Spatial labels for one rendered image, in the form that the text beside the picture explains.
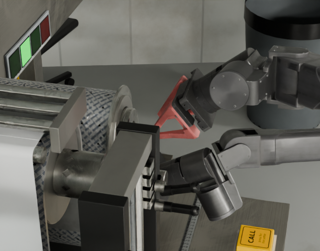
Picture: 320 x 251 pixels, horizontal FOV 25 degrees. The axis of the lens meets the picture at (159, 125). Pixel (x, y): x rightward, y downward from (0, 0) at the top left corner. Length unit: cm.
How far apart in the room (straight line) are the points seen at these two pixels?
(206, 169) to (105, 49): 289
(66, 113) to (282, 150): 53
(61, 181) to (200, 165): 38
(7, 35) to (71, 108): 70
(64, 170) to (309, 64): 36
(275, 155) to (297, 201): 186
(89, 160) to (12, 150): 13
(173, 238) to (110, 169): 75
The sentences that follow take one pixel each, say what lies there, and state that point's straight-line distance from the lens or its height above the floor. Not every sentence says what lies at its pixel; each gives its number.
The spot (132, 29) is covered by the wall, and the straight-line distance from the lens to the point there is 406.
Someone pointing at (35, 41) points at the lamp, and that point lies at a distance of 169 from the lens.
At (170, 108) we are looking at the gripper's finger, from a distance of 109.
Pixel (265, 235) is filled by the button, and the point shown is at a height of 92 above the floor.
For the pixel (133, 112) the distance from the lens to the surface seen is 120.
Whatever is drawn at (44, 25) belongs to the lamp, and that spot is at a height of 120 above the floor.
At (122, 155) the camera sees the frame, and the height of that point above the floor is 144.
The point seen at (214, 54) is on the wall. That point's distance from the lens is 417.
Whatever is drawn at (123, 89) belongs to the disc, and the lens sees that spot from 120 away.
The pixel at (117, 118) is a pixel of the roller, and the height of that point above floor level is 129.
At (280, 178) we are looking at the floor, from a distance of 326.
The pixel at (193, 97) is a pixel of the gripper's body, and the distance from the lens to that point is 110.
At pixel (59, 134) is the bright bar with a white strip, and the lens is 84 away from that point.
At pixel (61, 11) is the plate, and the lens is 186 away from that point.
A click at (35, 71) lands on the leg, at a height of 90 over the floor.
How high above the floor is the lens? 190
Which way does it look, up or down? 32 degrees down
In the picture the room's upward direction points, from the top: straight up
